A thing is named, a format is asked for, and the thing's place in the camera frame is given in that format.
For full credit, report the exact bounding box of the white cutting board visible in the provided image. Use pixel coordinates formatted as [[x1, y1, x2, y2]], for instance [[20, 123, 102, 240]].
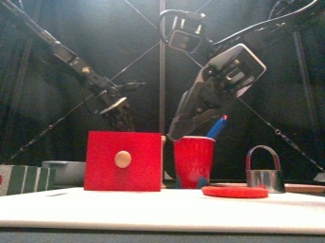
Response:
[[0, 187, 325, 235]]

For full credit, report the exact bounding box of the round metal cutter with handle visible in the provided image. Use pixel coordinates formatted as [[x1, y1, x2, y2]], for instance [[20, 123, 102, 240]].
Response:
[[245, 144, 287, 195]]

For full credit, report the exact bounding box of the blue spatula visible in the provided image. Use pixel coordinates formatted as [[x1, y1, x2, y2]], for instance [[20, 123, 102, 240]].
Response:
[[206, 115, 229, 140]]

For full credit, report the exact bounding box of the green white striped box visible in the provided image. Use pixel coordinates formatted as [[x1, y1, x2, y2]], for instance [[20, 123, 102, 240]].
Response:
[[0, 164, 57, 196]]

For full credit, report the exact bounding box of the vertical metal frame pole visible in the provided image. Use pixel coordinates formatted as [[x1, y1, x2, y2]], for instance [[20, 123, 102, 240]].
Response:
[[159, 0, 166, 135]]

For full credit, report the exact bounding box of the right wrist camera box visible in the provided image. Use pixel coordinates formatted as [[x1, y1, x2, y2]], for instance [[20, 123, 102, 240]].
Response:
[[159, 9, 209, 54]]

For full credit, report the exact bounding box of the red dough disc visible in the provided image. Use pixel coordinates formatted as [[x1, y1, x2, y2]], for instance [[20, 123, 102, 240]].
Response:
[[200, 185, 270, 199]]

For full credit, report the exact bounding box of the red drawer with wooden knob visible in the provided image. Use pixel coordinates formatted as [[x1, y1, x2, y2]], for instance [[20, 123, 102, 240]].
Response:
[[83, 130, 163, 193]]

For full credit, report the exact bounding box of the red plastic cup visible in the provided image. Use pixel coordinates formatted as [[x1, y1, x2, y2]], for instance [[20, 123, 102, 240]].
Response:
[[172, 136, 217, 190]]

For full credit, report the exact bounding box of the diagonal brace cable with turnbuckle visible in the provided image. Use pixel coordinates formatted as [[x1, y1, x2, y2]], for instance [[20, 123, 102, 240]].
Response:
[[1, 0, 213, 165], [122, 0, 325, 174]]

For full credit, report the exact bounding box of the grey bowl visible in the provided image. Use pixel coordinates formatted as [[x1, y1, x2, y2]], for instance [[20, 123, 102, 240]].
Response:
[[40, 160, 87, 188]]

